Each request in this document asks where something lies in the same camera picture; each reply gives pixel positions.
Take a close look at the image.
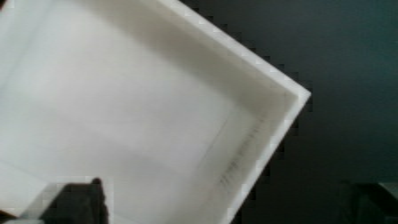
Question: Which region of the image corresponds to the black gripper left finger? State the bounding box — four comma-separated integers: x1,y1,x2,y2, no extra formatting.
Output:
38,178,109,224

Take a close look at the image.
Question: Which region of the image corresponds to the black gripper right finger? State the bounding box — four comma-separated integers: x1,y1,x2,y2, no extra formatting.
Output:
337,182,398,224

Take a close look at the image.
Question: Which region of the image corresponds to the white drawer cabinet frame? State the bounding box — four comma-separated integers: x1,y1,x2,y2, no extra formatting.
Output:
0,0,308,224

